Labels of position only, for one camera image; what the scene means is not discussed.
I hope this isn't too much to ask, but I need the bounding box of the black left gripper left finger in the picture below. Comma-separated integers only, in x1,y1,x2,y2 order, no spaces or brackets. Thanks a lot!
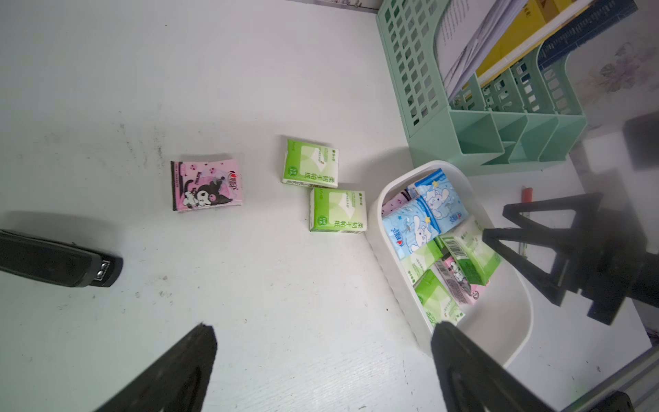
98,324,217,411

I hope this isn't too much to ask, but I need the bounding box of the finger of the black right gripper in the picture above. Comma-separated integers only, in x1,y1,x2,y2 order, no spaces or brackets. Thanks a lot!
482,228,582,306
503,192,603,230

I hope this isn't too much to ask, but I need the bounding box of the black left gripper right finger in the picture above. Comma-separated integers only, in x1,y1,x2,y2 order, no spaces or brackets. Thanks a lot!
431,322,552,411

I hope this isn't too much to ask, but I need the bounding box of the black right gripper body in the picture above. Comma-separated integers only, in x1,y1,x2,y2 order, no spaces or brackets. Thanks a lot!
559,209,658,325

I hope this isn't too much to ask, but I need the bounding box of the pink tissue pack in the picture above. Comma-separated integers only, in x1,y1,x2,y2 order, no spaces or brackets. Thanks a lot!
381,190,411,217
170,159,245,212
432,257,486,306

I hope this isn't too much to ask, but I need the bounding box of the light blue tissue pack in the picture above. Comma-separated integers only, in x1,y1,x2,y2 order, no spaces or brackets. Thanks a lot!
407,169,470,233
383,198,439,260

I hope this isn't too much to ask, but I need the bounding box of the pink tissue pack top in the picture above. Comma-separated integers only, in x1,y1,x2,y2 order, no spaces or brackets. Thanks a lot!
170,159,245,212

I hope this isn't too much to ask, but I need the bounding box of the green tissue pack top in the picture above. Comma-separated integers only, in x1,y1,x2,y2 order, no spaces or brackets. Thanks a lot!
281,139,340,189

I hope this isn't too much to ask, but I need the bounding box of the red capped pen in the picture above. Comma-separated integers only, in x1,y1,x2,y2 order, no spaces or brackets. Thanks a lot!
518,186,535,259

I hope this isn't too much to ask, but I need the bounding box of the mint green desk organizer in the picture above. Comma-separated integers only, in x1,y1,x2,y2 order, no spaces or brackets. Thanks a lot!
377,1,587,175

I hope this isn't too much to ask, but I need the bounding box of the black stapler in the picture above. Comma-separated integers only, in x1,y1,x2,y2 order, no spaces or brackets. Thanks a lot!
1,230,124,288

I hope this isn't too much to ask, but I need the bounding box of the dark blue notebook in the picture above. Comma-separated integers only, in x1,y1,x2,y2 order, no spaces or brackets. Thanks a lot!
537,0,638,70

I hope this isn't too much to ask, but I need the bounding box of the yellow book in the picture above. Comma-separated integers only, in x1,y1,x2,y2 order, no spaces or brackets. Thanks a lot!
475,0,592,86

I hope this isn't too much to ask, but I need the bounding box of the white paper stack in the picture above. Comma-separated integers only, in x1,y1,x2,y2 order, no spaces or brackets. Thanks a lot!
435,0,527,99

